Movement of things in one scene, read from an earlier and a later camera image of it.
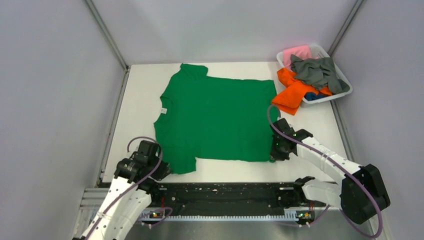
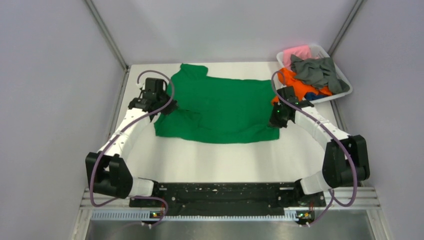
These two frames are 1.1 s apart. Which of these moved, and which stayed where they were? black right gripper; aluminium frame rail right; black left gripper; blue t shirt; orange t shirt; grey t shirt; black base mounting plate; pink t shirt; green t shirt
Moved: black right gripper; green t shirt; black left gripper
Stayed: pink t shirt; aluminium frame rail right; black base mounting plate; blue t shirt; grey t shirt; orange t shirt
